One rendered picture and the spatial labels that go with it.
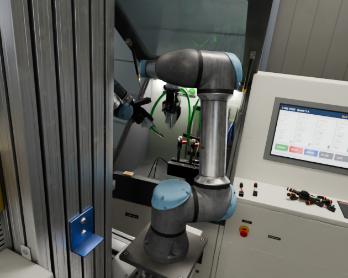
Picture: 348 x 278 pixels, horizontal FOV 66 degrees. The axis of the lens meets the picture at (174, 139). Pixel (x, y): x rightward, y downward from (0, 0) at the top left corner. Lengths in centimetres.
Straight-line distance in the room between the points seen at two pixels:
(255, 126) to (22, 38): 129
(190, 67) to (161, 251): 56
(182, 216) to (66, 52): 54
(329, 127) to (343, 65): 171
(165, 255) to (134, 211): 77
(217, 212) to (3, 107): 63
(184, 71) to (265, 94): 85
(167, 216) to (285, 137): 95
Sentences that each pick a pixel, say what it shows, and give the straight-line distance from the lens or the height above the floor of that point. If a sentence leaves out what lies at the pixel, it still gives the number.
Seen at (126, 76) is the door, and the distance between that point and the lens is 393.
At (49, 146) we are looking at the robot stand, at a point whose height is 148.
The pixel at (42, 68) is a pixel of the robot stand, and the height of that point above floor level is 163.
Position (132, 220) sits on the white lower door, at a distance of 169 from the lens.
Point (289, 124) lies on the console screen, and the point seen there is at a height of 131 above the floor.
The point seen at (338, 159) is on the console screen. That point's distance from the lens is 165.
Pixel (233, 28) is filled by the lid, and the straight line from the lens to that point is 131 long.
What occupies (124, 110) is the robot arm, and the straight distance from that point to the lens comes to 120.
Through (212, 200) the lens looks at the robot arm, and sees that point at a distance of 86.
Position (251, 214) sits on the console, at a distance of 146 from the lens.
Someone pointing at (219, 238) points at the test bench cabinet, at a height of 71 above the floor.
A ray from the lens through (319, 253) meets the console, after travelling 160.
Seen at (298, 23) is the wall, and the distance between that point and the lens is 327.
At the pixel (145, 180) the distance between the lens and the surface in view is 151.
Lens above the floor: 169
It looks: 20 degrees down
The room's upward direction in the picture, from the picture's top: 5 degrees clockwise
